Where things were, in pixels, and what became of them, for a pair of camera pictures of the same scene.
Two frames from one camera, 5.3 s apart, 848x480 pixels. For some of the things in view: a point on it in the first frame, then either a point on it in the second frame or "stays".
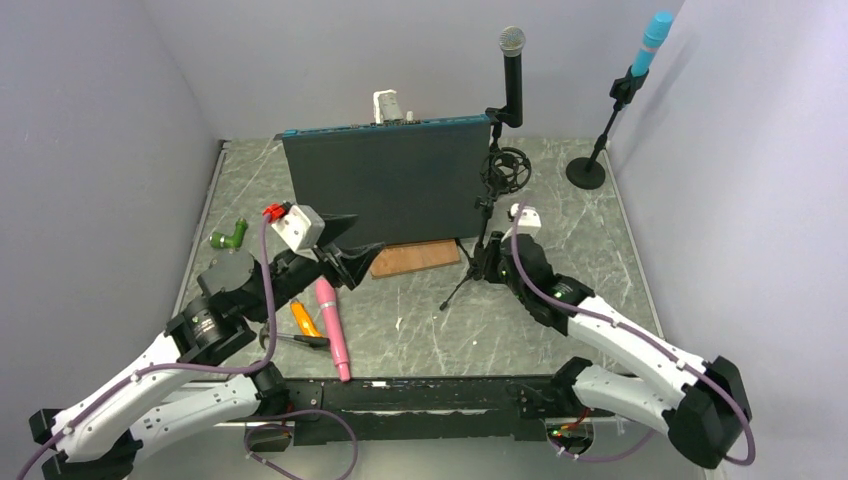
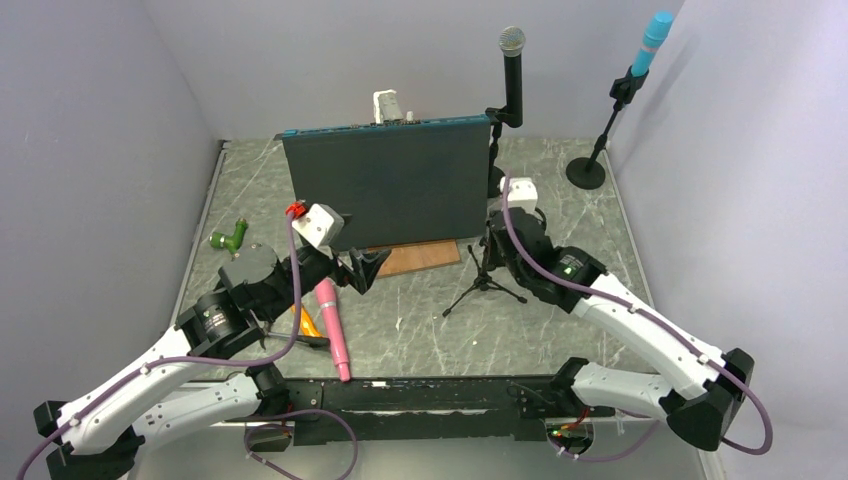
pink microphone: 327,295 stays
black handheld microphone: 512,45 stays
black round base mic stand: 496,117 stays
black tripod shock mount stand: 504,170 -> 483,281
